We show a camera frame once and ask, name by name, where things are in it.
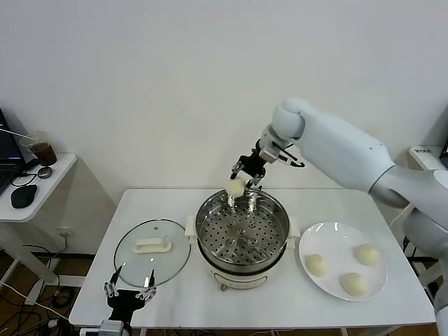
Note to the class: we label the white side table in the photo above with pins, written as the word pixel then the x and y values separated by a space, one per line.
pixel 52 196
pixel 425 159

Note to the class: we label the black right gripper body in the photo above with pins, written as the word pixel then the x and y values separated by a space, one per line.
pixel 252 164

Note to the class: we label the white steamed baozi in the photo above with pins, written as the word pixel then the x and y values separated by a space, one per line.
pixel 235 187
pixel 316 265
pixel 354 285
pixel 367 255

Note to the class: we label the white wall socket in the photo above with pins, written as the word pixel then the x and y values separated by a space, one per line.
pixel 64 232

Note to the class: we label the round grey puck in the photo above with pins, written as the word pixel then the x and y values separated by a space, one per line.
pixel 45 173

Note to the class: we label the white round plate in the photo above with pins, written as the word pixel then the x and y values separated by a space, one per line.
pixel 325 241

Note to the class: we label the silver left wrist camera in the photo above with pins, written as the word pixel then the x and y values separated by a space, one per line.
pixel 111 329

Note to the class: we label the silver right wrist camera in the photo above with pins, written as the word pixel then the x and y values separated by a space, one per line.
pixel 270 154

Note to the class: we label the steel perforated steamer basket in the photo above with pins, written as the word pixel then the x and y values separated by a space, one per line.
pixel 241 241

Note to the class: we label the black laptop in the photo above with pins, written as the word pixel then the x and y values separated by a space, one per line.
pixel 7 150

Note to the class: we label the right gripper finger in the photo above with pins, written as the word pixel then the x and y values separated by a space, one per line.
pixel 256 180
pixel 237 168

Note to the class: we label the cream electric pot base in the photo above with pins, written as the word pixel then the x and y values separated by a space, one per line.
pixel 238 280

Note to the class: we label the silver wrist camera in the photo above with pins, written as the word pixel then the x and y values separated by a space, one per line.
pixel 111 329
pixel 270 154

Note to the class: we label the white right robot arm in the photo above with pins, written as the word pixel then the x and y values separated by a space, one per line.
pixel 343 154

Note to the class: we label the black computer mouse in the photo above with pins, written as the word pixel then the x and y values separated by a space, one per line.
pixel 22 197

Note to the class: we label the thin white straw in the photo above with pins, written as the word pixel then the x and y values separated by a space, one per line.
pixel 14 133

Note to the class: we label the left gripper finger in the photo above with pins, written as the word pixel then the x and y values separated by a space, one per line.
pixel 148 293
pixel 111 287

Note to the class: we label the clear iced coffee cup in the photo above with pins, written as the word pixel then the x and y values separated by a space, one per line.
pixel 43 154

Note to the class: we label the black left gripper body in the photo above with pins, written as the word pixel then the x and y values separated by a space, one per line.
pixel 124 301

